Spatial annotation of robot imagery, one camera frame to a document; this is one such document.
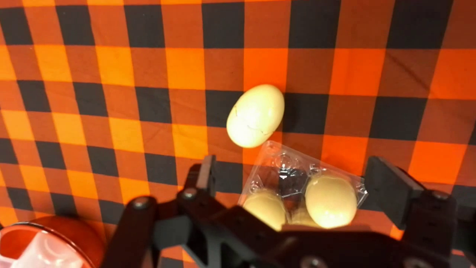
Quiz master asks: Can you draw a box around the clear plastic egg carton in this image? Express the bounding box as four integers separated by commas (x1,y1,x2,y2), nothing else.
237,139,369,231

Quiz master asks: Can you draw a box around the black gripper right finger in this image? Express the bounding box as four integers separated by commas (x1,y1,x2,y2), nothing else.
363,155,459,268

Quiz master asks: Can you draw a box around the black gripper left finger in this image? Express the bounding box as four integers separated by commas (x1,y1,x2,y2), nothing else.
102,154,221,268

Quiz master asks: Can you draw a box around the clear plastic cup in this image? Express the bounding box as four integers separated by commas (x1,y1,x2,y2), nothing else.
8,230,87,268

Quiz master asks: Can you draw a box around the red bowl with plastic cup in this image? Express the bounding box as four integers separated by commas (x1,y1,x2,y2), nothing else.
0,215,109,268

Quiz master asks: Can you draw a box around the beige toy egg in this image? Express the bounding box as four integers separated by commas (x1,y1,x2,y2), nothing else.
241,189,289,233
225,84,288,151
304,175,360,231

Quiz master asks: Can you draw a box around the orange black checkered tablecloth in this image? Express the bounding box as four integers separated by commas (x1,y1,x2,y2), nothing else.
0,0,476,268

